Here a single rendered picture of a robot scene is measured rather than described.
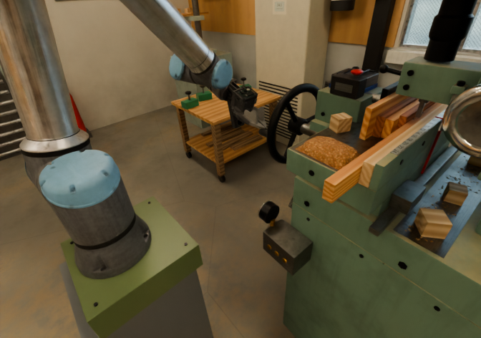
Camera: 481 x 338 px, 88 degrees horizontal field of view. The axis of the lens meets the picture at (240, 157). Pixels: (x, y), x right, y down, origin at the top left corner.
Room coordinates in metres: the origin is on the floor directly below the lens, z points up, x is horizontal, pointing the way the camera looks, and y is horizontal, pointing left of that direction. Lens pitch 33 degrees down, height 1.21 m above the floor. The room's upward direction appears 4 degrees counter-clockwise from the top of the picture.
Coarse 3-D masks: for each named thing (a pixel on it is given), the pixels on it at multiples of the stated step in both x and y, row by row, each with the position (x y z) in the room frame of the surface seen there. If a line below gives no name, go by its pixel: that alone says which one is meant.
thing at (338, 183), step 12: (432, 108) 0.58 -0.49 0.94; (396, 132) 0.47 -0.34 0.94; (384, 144) 0.42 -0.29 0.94; (360, 156) 0.39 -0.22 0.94; (348, 168) 0.35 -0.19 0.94; (360, 168) 0.36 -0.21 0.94; (324, 180) 0.32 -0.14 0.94; (336, 180) 0.32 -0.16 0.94; (348, 180) 0.33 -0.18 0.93; (324, 192) 0.32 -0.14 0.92; (336, 192) 0.31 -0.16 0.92
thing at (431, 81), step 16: (416, 64) 0.52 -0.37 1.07; (432, 64) 0.50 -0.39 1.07; (448, 64) 0.49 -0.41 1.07; (464, 64) 0.48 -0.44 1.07; (480, 64) 0.48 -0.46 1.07; (400, 80) 0.53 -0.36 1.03; (416, 80) 0.51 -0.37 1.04; (432, 80) 0.49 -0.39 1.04; (448, 80) 0.47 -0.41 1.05; (464, 80) 0.45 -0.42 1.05; (416, 96) 0.50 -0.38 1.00; (432, 96) 0.48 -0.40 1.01; (448, 96) 0.46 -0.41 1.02
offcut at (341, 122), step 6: (336, 114) 0.58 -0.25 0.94; (342, 114) 0.58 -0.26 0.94; (330, 120) 0.58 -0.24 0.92; (336, 120) 0.56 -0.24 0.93; (342, 120) 0.55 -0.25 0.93; (348, 120) 0.56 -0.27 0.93; (330, 126) 0.58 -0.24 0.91; (336, 126) 0.56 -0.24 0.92; (342, 126) 0.55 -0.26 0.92; (348, 126) 0.56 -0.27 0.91; (336, 132) 0.55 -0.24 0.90
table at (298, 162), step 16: (320, 128) 0.67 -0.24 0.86; (352, 128) 0.57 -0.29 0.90; (352, 144) 0.50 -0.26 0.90; (368, 144) 0.49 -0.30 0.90; (288, 160) 0.49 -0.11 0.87; (304, 160) 0.46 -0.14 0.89; (416, 160) 0.44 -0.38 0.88; (304, 176) 0.45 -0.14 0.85; (320, 176) 0.42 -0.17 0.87; (400, 176) 0.39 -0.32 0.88; (352, 192) 0.36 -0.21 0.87; (368, 192) 0.34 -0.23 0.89; (384, 192) 0.36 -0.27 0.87; (368, 208) 0.33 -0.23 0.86
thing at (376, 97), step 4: (392, 84) 0.61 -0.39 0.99; (396, 84) 0.61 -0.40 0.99; (384, 88) 0.59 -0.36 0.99; (388, 88) 0.59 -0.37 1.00; (392, 88) 0.59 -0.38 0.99; (396, 88) 0.61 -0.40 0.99; (368, 92) 0.66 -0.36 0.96; (384, 92) 0.59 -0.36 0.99; (388, 92) 0.58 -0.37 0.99; (392, 92) 0.60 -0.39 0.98; (376, 96) 0.63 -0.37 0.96; (380, 96) 0.63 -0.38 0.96; (384, 96) 0.58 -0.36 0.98; (372, 100) 0.64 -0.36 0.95; (376, 100) 0.63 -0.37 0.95
